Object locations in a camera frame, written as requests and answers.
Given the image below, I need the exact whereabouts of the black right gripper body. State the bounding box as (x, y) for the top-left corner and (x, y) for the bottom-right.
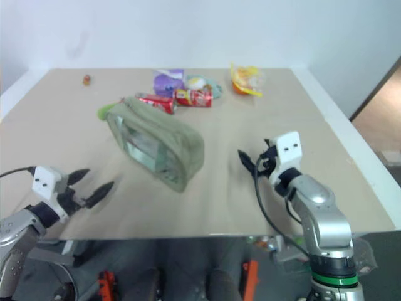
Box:
(255, 145), (280, 177)

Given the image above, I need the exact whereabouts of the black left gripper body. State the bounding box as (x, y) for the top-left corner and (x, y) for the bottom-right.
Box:
(56, 174), (88, 217)

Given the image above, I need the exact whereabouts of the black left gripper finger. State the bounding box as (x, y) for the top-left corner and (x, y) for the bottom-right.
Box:
(83, 181), (115, 209)
(68, 168), (91, 189)

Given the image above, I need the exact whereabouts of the green zippered pouch bag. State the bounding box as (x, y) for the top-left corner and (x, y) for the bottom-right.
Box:
(104, 96), (206, 193)

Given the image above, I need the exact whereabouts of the yellow orange snack bag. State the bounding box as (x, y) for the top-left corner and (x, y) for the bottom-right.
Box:
(229, 61), (265, 98)

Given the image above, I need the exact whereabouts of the light green flat item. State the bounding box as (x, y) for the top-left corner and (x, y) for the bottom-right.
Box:
(96, 103), (118, 122)

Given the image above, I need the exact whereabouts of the pale teal snack packet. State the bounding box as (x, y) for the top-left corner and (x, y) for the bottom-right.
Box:
(184, 74), (224, 100)

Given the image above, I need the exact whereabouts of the clear bag of litter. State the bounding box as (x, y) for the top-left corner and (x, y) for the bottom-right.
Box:
(247, 235), (311, 263)

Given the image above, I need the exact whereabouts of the dark rounded shape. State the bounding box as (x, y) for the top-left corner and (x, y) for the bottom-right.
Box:
(18, 263), (78, 301)
(205, 269), (244, 301)

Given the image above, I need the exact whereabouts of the orange black tool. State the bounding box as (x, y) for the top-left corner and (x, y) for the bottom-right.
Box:
(96, 270), (118, 301)

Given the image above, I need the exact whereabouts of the crushed red soda can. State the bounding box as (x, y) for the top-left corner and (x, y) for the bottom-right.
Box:
(135, 92), (179, 115)

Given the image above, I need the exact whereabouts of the purple snack packet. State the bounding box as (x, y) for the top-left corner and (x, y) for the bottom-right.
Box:
(152, 68), (185, 97)

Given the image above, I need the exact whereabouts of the orange upright bar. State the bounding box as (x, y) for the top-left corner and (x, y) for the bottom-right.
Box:
(242, 260), (259, 301)

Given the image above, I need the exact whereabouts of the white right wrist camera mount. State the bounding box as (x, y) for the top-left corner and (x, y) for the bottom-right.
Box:
(268, 130), (303, 186)

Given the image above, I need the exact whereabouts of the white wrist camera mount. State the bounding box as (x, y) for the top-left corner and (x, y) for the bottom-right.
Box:
(268, 130), (303, 186)
(31, 165), (70, 219)

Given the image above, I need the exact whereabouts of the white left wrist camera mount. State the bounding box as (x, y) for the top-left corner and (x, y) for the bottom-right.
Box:
(31, 165), (70, 219)

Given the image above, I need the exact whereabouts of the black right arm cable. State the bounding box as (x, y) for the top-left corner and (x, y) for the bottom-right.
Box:
(254, 155), (315, 261)

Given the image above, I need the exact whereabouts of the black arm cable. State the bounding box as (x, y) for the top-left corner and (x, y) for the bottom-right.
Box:
(254, 155), (315, 261)
(0, 166), (36, 178)

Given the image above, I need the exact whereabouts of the grey metal bracket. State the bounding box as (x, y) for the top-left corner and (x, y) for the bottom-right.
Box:
(26, 240), (76, 267)

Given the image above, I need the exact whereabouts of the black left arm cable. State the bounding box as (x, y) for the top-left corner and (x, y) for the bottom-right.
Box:
(0, 166), (36, 178)

